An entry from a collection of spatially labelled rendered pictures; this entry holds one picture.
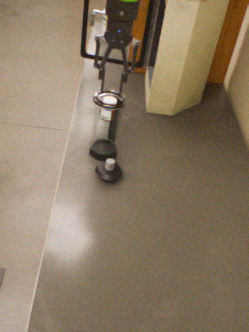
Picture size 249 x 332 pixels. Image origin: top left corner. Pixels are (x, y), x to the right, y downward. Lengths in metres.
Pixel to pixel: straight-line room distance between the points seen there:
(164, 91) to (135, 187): 0.50
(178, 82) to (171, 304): 0.92
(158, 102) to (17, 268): 1.16
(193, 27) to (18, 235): 1.49
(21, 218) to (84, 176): 1.20
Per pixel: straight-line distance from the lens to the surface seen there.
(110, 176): 1.29
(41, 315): 1.00
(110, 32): 1.21
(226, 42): 2.02
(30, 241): 2.36
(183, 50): 1.59
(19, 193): 2.63
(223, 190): 1.41
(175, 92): 1.67
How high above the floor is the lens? 1.81
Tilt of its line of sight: 39 degrees down
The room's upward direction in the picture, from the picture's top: 10 degrees clockwise
